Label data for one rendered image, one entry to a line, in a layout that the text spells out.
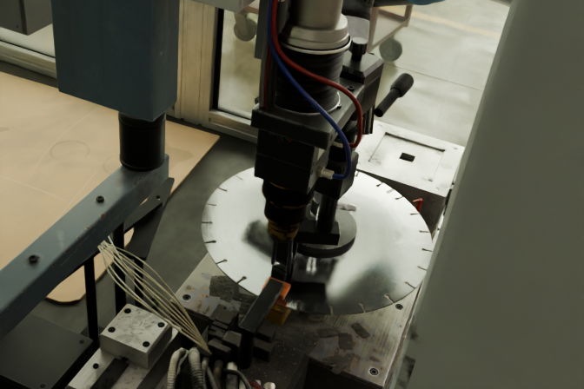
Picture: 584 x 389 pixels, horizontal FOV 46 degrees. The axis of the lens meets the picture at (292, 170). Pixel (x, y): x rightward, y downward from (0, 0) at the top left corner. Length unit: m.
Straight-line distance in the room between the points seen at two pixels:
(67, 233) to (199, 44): 0.75
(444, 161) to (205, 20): 0.56
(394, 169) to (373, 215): 0.22
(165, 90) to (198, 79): 0.83
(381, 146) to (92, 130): 0.62
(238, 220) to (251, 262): 0.09
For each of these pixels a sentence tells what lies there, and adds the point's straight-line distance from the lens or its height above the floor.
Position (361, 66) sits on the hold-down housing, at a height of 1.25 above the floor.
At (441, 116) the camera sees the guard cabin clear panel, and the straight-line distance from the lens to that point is 1.37.
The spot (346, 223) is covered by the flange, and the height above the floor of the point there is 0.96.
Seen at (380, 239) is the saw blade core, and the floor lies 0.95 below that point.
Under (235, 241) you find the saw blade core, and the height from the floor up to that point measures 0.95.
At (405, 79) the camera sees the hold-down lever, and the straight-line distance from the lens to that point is 0.82.
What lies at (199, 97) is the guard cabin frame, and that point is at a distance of 1.53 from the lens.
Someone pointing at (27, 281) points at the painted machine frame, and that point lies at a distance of 0.77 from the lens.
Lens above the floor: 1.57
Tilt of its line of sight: 35 degrees down
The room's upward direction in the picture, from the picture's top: 8 degrees clockwise
